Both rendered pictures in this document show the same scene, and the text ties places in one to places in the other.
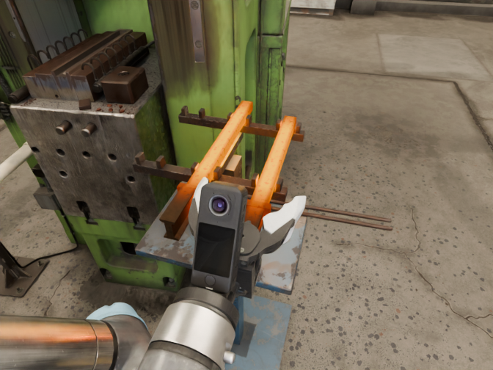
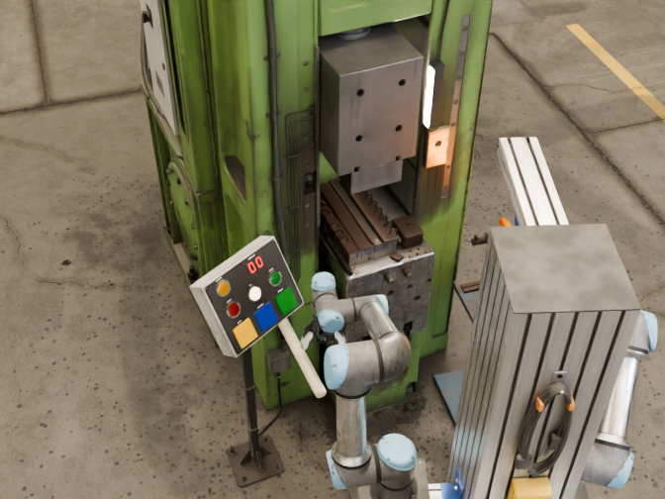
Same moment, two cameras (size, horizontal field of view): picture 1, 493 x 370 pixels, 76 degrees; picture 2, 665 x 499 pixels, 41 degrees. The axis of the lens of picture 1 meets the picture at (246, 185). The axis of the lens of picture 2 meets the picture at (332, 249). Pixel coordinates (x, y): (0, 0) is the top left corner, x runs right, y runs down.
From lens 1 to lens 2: 2.98 m
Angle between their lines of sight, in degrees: 24
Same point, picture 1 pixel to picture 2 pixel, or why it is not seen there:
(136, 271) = (384, 390)
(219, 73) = (455, 198)
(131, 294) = (378, 417)
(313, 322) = not seen: hidden behind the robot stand
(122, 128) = (426, 262)
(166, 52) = (424, 198)
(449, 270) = not seen: hidden behind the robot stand
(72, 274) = (305, 432)
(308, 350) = not seen: hidden behind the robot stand
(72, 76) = (387, 241)
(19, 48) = (309, 233)
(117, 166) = (410, 292)
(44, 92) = (360, 258)
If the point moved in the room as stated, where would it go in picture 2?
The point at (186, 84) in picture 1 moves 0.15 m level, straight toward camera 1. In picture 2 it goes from (432, 213) to (460, 231)
